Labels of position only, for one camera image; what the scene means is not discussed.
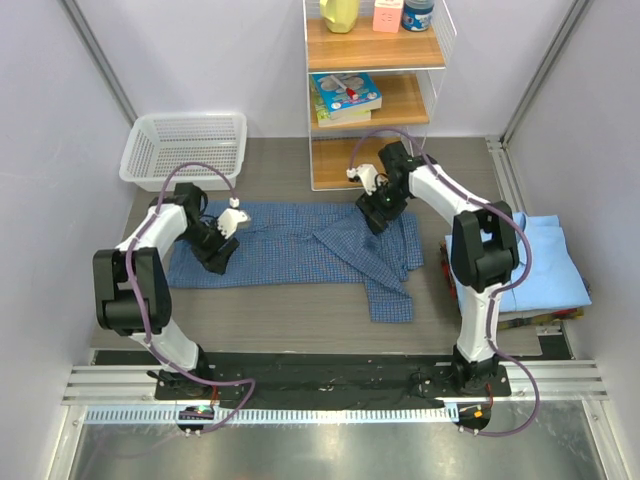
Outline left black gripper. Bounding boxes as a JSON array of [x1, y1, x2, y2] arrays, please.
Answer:
[[179, 218, 239, 274]]

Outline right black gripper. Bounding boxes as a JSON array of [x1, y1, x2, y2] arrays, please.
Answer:
[[357, 179, 410, 234]]

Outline dark blue checkered shirt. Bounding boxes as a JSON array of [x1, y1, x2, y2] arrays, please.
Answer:
[[167, 202, 424, 323]]

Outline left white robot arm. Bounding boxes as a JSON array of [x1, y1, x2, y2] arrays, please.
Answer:
[[92, 183, 250, 399]]

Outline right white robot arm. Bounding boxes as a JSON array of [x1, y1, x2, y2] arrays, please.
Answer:
[[346, 141, 520, 395]]

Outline folded shirts pile underneath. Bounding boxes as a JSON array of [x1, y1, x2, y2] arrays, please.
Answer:
[[439, 241, 584, 331]]

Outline white plastic laundry basket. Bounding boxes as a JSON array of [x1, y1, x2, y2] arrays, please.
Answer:
[[119, 112, 248, 192]]

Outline green book underneath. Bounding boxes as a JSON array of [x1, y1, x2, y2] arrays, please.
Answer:
[[310, 85, 371, 128]]

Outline red white marker pen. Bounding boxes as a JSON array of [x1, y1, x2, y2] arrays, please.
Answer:
[[331, 75, 359, 100]]

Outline blue children's book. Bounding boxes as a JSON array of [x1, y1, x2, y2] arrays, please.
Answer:
[[311, 73, 382, 119]]

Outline folded light blue shirt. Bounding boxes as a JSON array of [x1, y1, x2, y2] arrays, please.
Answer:
[[444, 211, 593, 318]]

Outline blue labelled can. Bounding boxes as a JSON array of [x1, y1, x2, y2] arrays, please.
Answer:
[[401, 0, 435, 32]]

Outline pink carton box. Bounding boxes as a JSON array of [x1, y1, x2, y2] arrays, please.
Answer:
[[372, 0, 404, 33]]

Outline yellow plastic jug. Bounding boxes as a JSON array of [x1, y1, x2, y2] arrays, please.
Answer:
[[319, 0, 360, 34]]

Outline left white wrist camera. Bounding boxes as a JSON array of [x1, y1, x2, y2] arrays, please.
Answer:
[[215, 197, 251, 239]]

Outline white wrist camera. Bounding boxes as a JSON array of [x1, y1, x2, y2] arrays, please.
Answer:
[[346, 164, 386, 196], [215, 197, 251, 239]]

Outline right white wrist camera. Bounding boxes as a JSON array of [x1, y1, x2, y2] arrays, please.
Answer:
[[346, 164, 386, 196]]

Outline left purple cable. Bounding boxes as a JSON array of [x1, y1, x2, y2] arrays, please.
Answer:
[[124, 162, 257, 437]]

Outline purple cable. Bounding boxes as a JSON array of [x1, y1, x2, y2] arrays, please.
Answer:
[[347, 128, 543, 439], [124, 162, 257, 437]]

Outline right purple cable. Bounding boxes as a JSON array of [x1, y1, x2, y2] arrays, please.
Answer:
[[347, 128, 543, 439]]

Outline white wire wooden shelf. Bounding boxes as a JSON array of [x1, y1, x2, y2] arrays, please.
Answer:
[[302, 1, 457, 191]]

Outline black mounting base plate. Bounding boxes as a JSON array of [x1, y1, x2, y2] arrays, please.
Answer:
[[93, 349, 513, 401]]

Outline aluminium rail frame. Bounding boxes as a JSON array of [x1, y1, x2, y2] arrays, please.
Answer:
[[62, 360, 608, 431]]

